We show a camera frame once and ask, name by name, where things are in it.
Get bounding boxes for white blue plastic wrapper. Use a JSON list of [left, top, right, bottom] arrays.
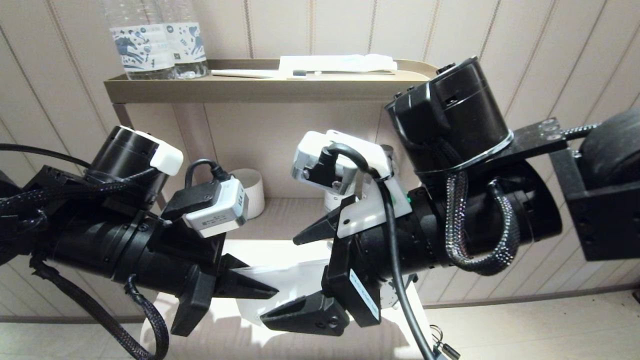
[[231, 256, 333, 328]]

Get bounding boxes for small clear water bottle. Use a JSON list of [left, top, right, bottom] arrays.
[[324, 189, 351, 213]]

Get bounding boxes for white ribbed mug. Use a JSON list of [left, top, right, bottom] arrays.
[[231, 168, 265, 220]]

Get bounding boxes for black key bunch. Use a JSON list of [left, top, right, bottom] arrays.
[[430, 325, 462, 360]]

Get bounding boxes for brown open shelf unit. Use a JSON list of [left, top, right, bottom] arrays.
[[104, 59, 440, 241]]

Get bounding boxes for white toothbrush dark bristles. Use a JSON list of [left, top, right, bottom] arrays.
[[211, 69, 307, 80]]

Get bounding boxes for large clear water bottle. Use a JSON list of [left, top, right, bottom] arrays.
[[157, 0, 208, 80], [100, 0, 177, 81]]

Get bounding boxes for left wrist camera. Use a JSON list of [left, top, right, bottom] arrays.
[[161, 177, 249, 238]]

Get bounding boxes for braided right arm cable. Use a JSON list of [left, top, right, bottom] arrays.
[[445, 172, 521, 276]]

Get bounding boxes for braided arm cable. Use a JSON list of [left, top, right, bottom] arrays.
[[30, 250, 171, 360], [445, 172, 521, 276]]

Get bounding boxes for braided left arm cable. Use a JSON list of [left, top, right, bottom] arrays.
[[30, 250, 171, 360]]

